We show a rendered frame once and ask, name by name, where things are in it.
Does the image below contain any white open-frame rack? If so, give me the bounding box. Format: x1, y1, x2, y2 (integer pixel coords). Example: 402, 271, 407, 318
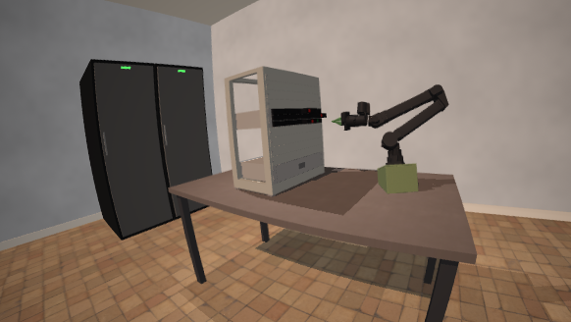
225, 66, 327, 196

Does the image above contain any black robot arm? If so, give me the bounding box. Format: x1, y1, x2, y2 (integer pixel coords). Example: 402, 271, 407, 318
350, 84, 449, 165

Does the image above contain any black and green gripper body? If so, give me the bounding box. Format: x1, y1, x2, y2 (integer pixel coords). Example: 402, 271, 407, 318
340, 112, 357, 131

